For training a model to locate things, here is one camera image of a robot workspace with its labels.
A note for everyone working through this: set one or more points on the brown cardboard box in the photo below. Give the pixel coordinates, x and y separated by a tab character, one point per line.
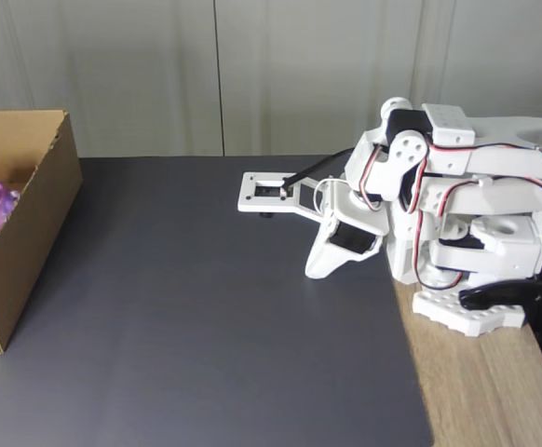
33	219

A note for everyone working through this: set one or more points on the black table mat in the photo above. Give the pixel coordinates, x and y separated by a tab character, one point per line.
182	302

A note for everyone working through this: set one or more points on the black table clamp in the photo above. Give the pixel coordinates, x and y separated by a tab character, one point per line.
508	293

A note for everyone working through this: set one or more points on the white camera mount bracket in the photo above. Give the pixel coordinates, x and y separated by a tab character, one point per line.
247	193

